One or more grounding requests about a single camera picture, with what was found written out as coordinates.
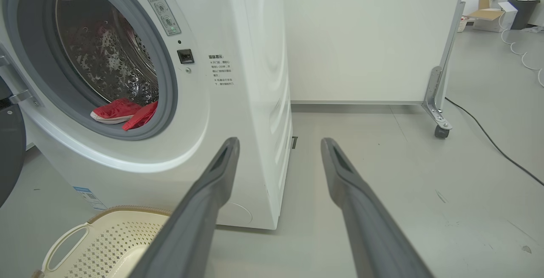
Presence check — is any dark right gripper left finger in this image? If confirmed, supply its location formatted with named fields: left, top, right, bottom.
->
left=130, top=138, right=241, bottom=278

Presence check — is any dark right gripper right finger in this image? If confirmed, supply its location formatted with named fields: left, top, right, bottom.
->
left=321, top=138, right=434, bottom=278

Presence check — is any red and white garment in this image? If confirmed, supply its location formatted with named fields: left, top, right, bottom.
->
left=90, top=97, right=159, bottom=131

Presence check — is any cream perforated laundry basket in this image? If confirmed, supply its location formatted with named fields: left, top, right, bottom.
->
left=32, top=206, right=173, bottom=278

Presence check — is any white front-load washing machine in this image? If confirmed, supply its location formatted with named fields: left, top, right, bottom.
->
left=0, top=0, right=294, bottom=230

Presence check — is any cardboard box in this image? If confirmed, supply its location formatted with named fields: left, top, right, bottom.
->
left=467, top=0, right=506, bottom=32

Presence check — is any blue energy label sticker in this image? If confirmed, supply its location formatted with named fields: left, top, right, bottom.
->
left=73, top=187, right=108, bottom=211

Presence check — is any metal leg with caster wheel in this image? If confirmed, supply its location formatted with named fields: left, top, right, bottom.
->
left=422, top=0, right=474, bottom=139

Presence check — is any white partition board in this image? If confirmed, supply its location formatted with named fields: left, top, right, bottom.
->
left=280, top=0, right=468, bottom=105

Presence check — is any black waste bin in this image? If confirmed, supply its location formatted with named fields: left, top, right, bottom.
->
left=508, top=0, right=541, bottom=30

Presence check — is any black floor cable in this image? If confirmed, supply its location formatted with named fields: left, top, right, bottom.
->
left=444, top=97, right=544, bottom=186

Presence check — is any white coiled floor cable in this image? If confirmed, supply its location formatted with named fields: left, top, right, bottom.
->
left=501, top=12, right=544, bottom=87

